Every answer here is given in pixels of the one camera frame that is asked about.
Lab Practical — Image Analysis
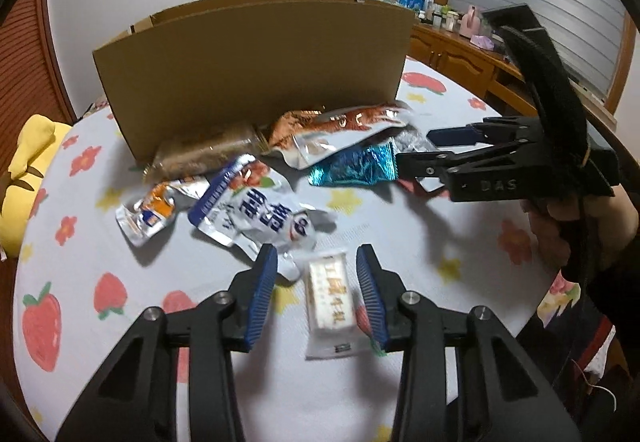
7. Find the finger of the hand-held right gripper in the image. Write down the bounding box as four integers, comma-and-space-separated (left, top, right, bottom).
426, 117, 543, 149
395, 139, 531, 183

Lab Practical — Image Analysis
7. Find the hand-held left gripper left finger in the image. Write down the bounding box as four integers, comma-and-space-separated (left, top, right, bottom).
55, 243, 279, 442

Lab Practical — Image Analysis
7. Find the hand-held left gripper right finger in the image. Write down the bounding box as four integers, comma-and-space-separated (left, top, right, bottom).
355, 244, 583, 442

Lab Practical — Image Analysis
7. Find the small white bar packet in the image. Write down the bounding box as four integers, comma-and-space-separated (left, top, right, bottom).
302, 247, 363, 360

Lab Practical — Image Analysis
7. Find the teal foil snack packet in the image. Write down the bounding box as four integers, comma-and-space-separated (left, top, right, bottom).
307, 142, 401, 187

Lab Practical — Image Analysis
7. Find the blue white snack packet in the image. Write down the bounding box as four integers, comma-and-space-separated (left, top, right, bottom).
187, 154, 338, 283

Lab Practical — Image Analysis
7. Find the long red white snack packet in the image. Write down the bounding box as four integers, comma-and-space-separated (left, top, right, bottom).
267, 102, 413, 170

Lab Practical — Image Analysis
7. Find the orange silver snack packet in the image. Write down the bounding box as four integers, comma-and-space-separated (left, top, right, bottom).
115, 177, 211, 247

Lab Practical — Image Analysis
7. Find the brown cardboard box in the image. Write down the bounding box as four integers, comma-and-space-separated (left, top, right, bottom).
92, 0, 416, 160

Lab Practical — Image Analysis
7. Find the person's right hand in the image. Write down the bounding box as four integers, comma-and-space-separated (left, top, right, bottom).
520, 182, 640, 273

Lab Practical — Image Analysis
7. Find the silver foil snack packet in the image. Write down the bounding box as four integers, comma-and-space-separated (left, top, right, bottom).
392, 127, 451, 195

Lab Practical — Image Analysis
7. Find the wooden cabinet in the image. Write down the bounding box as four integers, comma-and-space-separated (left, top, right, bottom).
407, 19, 621, 123

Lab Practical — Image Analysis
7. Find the pink bottle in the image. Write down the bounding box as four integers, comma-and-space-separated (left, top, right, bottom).
460, 6, 483, 40

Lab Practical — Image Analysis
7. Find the row of small bottles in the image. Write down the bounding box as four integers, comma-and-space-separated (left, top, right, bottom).
415, 0, 461, 30

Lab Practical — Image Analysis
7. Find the brown clear snack packet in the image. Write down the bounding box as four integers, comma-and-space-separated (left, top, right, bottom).
142, 119, 273, 185

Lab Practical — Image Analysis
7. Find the dark floral garment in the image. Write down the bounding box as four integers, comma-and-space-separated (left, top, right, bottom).
517, 272, 633, 428

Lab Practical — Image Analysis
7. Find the strawberry flower printed tablecloth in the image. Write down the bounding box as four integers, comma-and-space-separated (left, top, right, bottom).
12, 54, 606, 442

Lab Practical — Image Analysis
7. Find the yellow plush toy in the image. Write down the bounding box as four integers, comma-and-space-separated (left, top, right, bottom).
0, 114, 73, 255

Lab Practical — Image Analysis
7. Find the wooden louvered door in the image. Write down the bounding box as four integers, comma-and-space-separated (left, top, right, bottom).
0, 0, 76, 173

